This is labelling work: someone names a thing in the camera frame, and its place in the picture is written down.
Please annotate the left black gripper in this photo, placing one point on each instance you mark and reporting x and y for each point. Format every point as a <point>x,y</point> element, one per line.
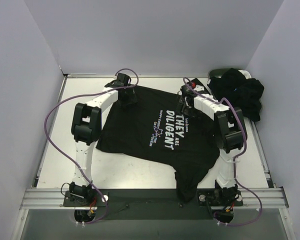
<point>127,93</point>

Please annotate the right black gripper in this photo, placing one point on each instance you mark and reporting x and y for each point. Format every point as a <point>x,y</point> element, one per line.
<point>183,107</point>

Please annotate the black printed t shirt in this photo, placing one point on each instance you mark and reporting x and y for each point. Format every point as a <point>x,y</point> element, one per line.
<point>152,129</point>

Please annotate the dark grey plastic basket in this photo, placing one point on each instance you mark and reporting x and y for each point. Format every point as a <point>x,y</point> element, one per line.
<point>229,83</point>

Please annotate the black t shirt pile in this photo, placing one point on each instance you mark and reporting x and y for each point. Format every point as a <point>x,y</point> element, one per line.
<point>256,105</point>

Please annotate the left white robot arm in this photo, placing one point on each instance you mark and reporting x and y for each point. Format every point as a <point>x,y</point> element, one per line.
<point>87,128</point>

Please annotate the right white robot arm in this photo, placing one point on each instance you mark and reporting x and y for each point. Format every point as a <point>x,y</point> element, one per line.
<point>228,128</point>

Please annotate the white t shirt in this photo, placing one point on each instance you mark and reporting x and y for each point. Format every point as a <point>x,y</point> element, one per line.
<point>246,74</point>

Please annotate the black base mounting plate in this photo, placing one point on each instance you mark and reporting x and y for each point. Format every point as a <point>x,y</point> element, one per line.
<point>150,204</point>

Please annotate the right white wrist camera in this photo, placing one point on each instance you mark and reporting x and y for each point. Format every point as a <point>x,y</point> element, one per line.
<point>199,88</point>

